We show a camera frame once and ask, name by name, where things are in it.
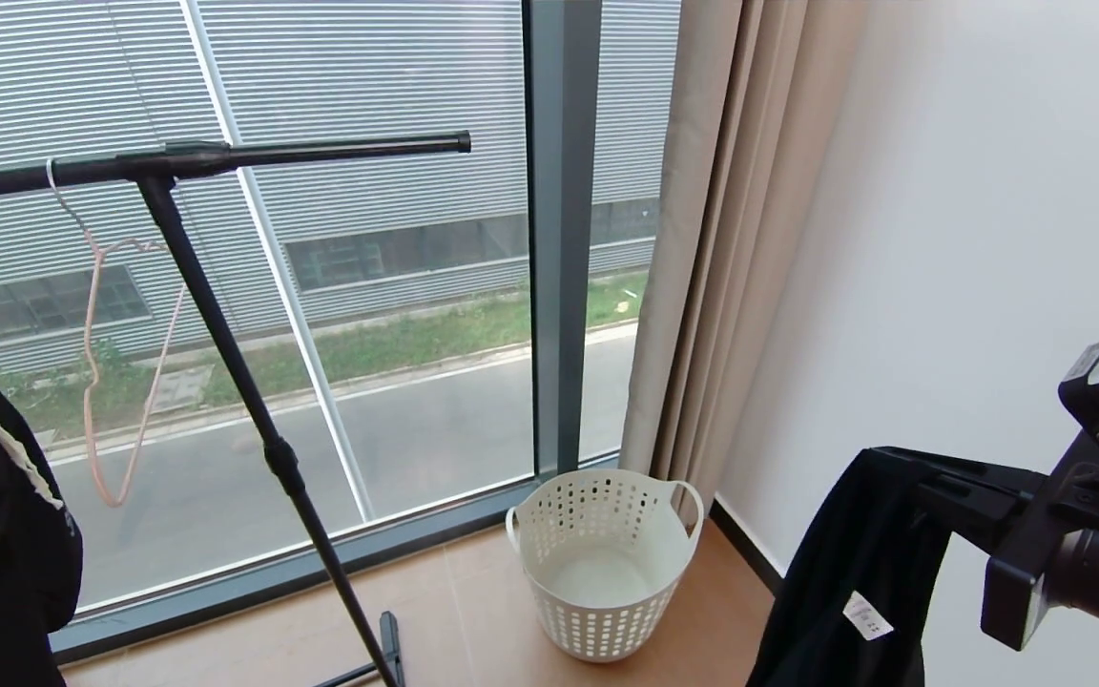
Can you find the pink clothes hanger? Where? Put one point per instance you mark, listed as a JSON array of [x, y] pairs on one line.
[[89, 343]]

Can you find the black garment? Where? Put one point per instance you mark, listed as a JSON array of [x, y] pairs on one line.
[[845, 553]]

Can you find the window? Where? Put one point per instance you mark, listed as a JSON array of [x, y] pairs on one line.
[[559, 239]]

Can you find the white laundry basket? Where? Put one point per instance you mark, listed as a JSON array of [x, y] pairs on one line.
[[607, 582]]

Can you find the beige curtain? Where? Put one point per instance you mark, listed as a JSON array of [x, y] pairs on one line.
[[731, 239]]

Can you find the black clothes rack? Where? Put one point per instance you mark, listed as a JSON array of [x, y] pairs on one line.
[[225, 157]]

